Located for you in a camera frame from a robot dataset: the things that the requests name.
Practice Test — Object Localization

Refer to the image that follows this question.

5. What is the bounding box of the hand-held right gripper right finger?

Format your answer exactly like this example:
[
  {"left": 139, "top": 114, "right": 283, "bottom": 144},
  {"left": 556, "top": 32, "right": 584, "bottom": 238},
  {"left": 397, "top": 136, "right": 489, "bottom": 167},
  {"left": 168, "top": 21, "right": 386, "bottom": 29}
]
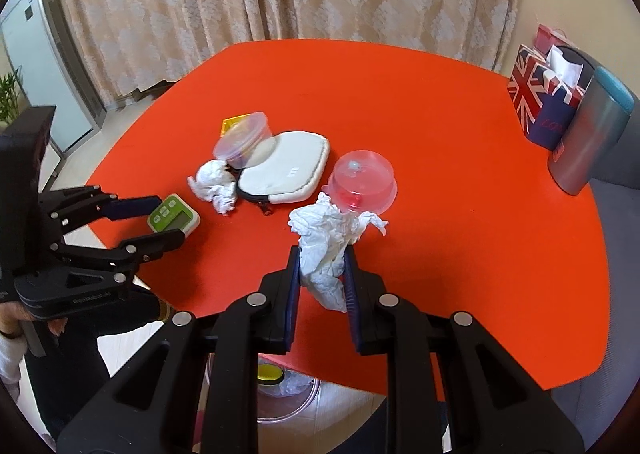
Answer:
[{"left": 342, "top": 245, "right": 586, "bottom": 454}]

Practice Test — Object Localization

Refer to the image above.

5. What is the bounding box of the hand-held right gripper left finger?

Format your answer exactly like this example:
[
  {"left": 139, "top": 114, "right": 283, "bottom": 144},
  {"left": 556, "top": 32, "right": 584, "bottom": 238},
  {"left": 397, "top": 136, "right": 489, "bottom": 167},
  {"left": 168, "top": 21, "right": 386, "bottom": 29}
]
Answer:
[{"left": 56, "top": 245, "right": 303, "bottom": 454}]

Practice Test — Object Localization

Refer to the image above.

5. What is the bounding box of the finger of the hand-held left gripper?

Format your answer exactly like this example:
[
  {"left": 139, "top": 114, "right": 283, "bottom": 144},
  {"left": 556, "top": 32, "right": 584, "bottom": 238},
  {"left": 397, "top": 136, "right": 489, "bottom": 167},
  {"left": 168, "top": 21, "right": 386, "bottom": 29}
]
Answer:
[
  {"left": 40, "top": 185, "right": 167, "bottom": 239},
  {"left": 50, "top": 228, "right": 186, "bottom": 285}
]

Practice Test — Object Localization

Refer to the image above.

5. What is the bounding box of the green digital timer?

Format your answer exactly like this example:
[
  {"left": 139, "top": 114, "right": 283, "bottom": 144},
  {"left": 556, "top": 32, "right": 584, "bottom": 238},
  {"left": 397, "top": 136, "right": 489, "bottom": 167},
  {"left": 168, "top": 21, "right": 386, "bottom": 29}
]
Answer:
[{"left": 147, "top": 193, "right": 201, "bottom": 236}]

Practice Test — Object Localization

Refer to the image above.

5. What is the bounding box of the large white tissue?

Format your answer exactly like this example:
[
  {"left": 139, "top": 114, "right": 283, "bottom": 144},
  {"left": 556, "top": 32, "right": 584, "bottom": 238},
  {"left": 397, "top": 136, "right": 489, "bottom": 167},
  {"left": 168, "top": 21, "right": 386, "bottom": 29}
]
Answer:
[{"left": 288, "top": 194, "right": 389, "bottom": 313}]

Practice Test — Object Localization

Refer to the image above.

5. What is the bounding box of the small white tissue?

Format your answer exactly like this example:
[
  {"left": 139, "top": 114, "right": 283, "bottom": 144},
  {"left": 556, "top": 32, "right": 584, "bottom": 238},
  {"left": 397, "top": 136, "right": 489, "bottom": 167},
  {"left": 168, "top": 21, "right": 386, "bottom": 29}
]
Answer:
[{"left": 187, "top": 160, "right": 240, "bottom": 215}]

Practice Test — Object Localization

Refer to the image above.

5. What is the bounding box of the clear plastic bin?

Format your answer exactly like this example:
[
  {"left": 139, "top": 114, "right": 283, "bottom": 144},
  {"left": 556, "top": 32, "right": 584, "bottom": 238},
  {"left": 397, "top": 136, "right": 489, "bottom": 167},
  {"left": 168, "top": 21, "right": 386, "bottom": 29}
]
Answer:
[{"left": 257, "top": 359, "right": 321, "bottom": 425}]

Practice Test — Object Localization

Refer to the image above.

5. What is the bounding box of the clear dome plastic cup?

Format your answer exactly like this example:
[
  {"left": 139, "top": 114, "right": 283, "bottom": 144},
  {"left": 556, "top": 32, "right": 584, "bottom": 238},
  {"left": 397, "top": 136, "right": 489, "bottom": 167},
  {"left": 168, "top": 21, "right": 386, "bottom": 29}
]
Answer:
[{"left": 321, "top": 150, "right": 398, "bottom": 215}]

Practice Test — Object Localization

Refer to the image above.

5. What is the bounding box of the clear round lidded container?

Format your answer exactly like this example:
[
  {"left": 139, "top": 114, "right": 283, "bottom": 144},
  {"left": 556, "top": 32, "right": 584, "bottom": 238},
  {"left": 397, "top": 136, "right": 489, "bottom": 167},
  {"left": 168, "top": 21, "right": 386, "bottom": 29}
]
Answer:
[{"left": 212, "top": 111, "right": 273, "bottom": 171}]

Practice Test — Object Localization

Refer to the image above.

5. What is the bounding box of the yellow square plastic piece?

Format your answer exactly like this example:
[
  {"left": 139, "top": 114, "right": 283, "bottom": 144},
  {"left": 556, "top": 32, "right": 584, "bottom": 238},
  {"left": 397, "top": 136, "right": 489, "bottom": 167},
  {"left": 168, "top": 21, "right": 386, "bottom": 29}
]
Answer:
[{"left": 221, "top": 115, "right": 253, "bottom": 137}]

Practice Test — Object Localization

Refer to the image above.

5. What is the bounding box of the white zipper pouch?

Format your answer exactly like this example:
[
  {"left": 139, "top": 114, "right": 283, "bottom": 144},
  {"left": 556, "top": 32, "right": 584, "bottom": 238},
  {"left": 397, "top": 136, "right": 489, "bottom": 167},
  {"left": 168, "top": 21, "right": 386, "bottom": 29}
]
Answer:
[{"left": 235, "top": 130, "right": 332, "bottom": 217}]

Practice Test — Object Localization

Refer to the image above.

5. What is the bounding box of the person's left hand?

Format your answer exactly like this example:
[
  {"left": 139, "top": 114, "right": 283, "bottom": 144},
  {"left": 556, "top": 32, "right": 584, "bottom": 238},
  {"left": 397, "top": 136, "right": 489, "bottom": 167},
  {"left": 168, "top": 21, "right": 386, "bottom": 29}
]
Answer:
[{"left": 0, "top": 301, "right": 68, "bottom": 339}]

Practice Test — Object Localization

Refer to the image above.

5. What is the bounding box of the yellow round disc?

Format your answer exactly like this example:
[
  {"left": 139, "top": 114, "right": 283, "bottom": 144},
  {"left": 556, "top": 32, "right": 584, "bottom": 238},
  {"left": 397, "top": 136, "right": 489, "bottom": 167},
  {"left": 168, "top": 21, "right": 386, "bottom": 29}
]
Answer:
[{"left": 257, "top": 363, "right": 286, "bottom": 385}]

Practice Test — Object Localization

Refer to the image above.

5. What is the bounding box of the person's right leg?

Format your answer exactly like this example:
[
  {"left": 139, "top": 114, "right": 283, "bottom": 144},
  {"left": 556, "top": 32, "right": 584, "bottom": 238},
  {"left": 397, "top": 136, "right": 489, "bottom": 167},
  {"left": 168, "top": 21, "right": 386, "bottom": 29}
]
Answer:
[{"left": 320, "top": 394, "right": 391, "bottom": 454}]

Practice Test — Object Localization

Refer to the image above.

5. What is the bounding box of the white standing appliance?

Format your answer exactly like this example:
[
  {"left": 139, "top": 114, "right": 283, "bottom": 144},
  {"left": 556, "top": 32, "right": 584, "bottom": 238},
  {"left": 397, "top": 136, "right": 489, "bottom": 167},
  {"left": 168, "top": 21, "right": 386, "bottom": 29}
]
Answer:
[{"left": 0, "top": 0, "right": 108, "bottom": 155}]

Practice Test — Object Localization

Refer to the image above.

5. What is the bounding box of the grey sofa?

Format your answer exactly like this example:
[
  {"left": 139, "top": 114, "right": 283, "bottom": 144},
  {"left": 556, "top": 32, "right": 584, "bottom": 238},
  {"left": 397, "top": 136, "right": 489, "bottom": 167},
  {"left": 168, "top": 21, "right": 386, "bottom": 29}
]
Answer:
[{"left": 550, "top": 46, "right": 640, "bottom": 435}]

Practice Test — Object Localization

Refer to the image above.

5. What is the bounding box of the flag print tissue box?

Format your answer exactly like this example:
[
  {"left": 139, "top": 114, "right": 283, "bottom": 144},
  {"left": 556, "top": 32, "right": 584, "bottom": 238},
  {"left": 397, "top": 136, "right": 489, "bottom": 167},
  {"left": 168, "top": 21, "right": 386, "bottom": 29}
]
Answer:
[{"left": 507, "top": 44, "right": 586, "bottom": 152}]

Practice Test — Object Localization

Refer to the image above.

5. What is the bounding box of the grey thermos bottle blue cap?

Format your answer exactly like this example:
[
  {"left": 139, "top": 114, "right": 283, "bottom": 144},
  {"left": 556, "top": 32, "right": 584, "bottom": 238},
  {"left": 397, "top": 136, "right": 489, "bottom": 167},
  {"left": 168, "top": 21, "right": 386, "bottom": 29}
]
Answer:
[{"left": 547, "top": 66, "right": 636, "bottom": 195}]

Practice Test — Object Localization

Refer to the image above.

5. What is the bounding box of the white tissue sheet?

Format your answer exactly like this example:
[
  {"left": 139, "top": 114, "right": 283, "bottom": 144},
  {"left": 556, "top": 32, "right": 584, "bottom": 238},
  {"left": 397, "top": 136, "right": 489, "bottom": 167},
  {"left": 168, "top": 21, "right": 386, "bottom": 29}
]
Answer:
[{"left": 545, "top": 46, "right": 583, "bottom": 84}]

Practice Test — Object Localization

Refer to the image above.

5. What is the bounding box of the pink storage box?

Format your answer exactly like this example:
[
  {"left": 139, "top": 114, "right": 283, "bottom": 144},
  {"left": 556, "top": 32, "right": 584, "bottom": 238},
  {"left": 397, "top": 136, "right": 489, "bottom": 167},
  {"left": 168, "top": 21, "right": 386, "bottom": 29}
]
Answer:
[{"left": 535, "top": 24, "right": 576, "bottom": 52}]

